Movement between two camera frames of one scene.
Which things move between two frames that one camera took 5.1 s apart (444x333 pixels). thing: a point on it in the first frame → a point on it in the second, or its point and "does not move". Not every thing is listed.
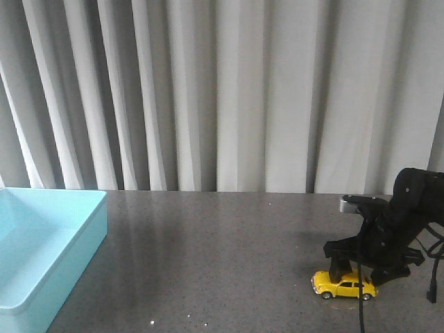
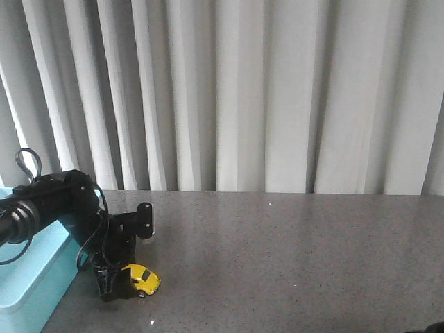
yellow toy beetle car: (347, 287) → (148, 281)
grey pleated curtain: (288, 96) does not move
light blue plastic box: (48, 238) does not move
